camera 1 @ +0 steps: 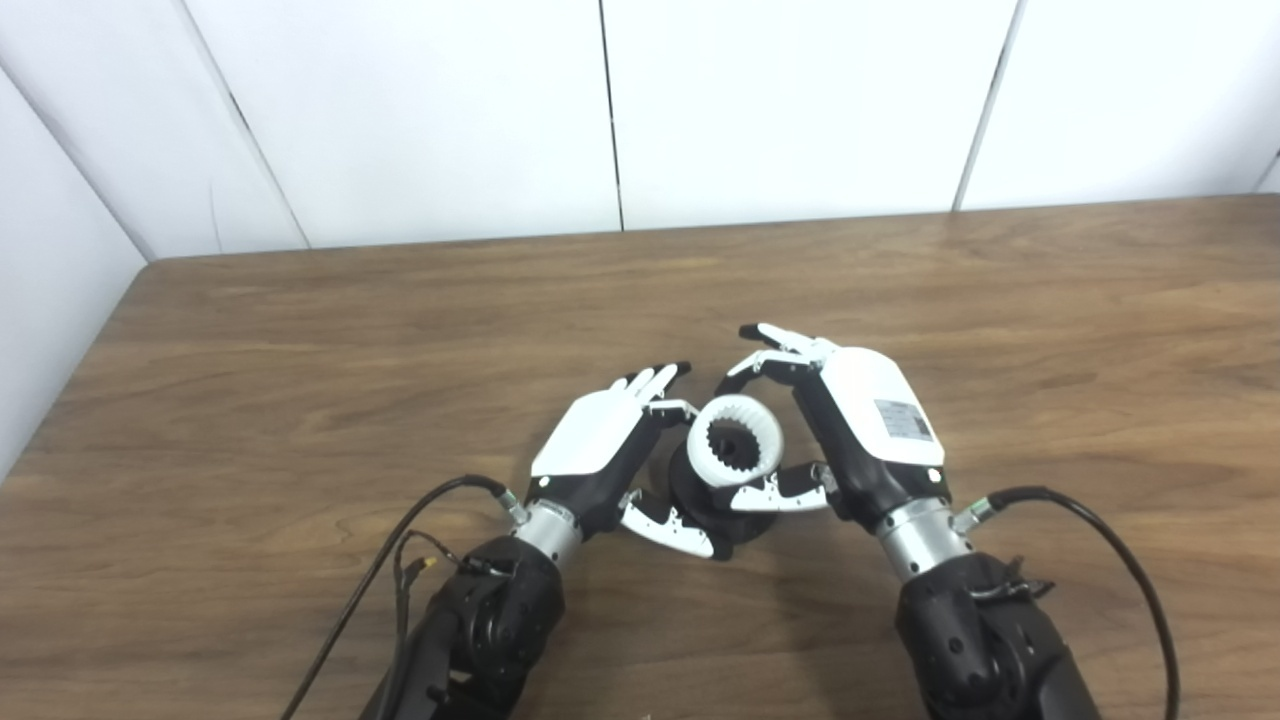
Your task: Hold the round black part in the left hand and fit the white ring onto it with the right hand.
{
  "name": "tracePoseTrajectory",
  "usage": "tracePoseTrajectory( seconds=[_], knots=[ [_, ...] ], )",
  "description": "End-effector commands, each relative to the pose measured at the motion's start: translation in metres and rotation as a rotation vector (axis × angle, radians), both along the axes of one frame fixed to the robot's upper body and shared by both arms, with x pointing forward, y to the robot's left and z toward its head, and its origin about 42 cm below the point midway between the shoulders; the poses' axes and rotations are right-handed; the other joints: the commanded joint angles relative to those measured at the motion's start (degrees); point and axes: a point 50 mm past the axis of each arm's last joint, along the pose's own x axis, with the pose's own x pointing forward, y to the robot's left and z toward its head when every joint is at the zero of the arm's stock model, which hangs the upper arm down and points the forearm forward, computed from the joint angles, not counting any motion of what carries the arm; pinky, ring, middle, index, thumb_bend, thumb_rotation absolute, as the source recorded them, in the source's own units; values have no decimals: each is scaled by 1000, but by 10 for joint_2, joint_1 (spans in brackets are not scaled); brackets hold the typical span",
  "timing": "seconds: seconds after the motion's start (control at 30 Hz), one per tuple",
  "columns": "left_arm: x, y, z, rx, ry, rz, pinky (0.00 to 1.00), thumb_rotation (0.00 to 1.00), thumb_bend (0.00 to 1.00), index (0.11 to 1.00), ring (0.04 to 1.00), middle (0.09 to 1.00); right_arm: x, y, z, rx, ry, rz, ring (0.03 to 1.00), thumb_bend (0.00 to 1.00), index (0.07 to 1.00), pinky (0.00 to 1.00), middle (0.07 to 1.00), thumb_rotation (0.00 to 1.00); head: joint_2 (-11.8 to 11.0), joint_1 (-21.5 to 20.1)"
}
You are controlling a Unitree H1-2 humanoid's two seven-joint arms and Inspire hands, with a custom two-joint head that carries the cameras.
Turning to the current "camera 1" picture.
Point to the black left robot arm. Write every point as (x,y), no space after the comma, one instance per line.
(490,620)

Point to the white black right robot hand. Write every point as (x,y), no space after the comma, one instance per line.
(870,420)

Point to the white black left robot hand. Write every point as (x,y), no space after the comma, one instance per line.
(590,440)

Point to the round black part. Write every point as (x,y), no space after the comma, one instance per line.
(735,530)

